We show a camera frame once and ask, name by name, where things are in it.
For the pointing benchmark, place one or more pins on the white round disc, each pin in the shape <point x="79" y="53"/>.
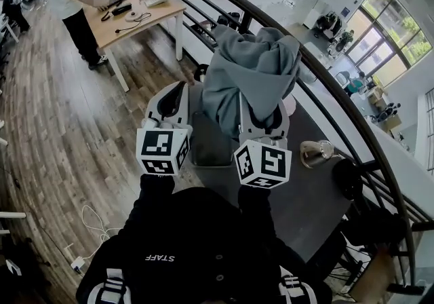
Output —
<point x="132" y="16"/>

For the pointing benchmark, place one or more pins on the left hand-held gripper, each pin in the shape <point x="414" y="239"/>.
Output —
<point x="159" y="150"/>

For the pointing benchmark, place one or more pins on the white power adapter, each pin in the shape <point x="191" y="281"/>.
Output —
<point x="78" y="263"/>

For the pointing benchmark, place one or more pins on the white frame table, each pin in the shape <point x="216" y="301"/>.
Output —
<point x="13" y="215"/>

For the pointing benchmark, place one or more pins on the light wooden desk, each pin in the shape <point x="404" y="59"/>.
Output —
<point x="152" y="12"/>

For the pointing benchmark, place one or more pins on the glass teapot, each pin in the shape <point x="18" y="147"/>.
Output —
<point x="315" y="155"/>

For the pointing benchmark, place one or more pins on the large window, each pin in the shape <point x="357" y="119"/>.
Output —
<point x="390" y="24"/>

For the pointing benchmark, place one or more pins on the grey hoodie garment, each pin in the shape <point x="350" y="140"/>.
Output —
<point x="251" y="65"/>

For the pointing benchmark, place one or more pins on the black handset device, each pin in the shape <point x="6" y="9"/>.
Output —
<point x="121" y="9"/>

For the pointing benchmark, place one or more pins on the person's left forearm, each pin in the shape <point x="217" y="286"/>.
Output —
<point x="154" y="190"/>

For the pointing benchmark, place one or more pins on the person's black jacket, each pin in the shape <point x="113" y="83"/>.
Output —
<point x="203" y="228"/>

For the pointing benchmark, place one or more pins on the black round pouch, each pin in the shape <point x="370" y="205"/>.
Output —
<point x="347" y="178"/>

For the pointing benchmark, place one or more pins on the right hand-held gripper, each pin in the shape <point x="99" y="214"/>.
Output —
<point x="268" y="163"/>

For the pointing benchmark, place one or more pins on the grey plastic bin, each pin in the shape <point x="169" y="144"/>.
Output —
<point x="210" y="146"/>

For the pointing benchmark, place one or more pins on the black floor bag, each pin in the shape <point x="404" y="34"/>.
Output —
<point x="30" y="282"/>

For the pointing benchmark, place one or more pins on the person's right forearm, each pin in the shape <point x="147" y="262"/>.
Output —
<point x="254" y="207"/>

